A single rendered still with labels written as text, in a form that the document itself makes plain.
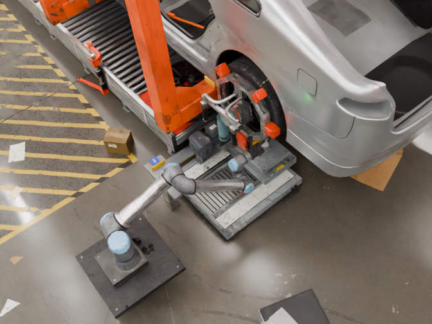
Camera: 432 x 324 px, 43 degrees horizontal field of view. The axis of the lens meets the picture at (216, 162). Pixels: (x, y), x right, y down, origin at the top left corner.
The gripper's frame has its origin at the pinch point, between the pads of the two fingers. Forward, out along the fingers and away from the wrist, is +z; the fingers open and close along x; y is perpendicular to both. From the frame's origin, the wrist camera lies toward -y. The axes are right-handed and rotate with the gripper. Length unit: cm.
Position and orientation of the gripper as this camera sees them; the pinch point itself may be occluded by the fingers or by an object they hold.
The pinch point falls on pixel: (266, 138)
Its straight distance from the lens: 420.5
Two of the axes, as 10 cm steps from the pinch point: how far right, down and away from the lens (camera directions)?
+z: 7.7, -5.4, 3.3
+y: 5.0, 8.4, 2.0
